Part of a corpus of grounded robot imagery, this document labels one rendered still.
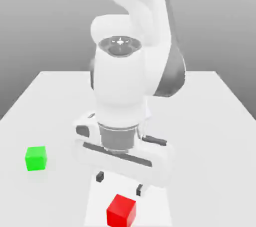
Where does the small red cube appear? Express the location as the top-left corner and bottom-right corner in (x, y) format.
(106, 193), (137, 227)

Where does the small green cube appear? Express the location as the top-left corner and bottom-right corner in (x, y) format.
(24, 145), (48, 172)

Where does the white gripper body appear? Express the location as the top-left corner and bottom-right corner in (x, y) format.
(72, 138), (174, 189)

